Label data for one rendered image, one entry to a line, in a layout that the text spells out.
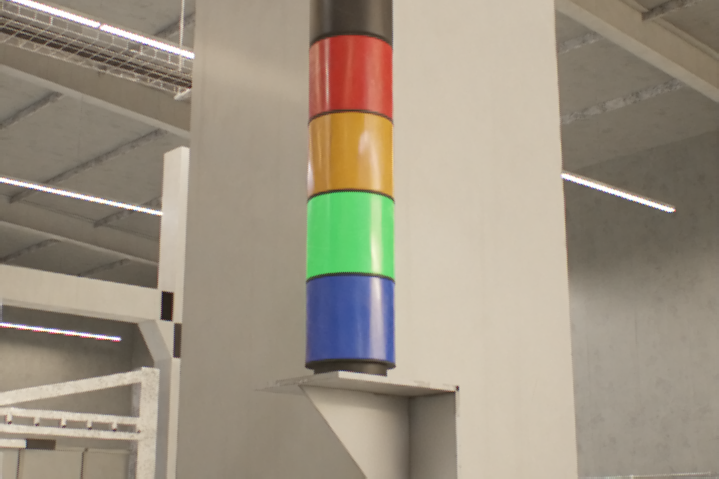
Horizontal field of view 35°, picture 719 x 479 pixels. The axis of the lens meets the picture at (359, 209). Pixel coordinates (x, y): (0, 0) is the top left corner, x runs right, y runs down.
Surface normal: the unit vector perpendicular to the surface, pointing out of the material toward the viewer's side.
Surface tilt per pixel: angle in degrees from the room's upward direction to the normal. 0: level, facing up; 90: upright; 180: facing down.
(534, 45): 90
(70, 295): 90
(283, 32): 90
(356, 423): 90
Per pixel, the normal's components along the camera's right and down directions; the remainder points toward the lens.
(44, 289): 0.67, -0.20
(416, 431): -0.74, -0.18
